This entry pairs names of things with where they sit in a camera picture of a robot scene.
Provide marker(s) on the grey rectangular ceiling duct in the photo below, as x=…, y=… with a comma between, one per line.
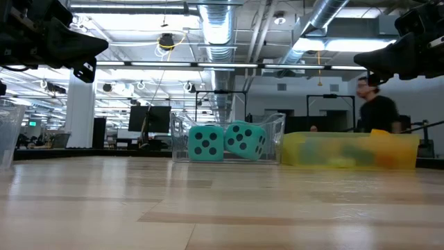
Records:
x=364, y=27

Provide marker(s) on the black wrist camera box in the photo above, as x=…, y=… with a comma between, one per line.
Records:
x=55, y=10
x=412, y=21

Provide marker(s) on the black cabinet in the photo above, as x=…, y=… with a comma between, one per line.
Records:
x=99, y=133

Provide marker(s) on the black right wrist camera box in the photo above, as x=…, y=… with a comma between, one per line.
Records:
x=412, y=21

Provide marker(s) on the silver round ventilation duct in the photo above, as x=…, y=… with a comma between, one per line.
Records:
x=218, y=34
x=326, y=10

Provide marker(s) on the clear plastic container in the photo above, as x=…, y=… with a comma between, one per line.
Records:
x=180, y=139
x=10, y=139

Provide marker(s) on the long ceiling light strip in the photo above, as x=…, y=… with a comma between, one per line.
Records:
x=225, y=65

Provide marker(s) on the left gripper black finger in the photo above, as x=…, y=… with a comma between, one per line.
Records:
x=86, y=71
x=76, y=48

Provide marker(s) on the black office partition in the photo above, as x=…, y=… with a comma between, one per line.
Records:
x=298, y=123

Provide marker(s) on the green exit sign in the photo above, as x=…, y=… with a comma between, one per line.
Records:
x=32, y=123

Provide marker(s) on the black computer monitor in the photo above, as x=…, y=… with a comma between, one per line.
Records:
x=138, y=118

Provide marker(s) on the black gantry frame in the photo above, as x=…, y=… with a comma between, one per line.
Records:
x=329, y=95
x=222, y=91

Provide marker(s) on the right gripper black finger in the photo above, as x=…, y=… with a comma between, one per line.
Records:
x=392, y=59

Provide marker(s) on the small teal foam dice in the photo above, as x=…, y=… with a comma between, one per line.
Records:
x=192, y=143

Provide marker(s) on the yellow translucent plastic bin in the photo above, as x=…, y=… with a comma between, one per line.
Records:
x=295, y=152

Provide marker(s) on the large teal foam dice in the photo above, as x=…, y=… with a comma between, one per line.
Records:
x=252, y=139

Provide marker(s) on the white building pillar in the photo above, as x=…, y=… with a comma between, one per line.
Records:
x=79, y=111

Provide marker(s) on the thin black rod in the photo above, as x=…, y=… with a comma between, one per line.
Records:
x=423, y=127

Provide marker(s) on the person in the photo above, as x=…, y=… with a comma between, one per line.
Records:
x=378, y=114
x=313, y=128

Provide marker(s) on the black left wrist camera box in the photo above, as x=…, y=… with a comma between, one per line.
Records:
x=55, y=10

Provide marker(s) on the yellow four-stud toy block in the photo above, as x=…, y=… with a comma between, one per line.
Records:
x=395, y=152

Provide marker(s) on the black stand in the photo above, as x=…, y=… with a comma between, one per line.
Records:
x=426, y=149

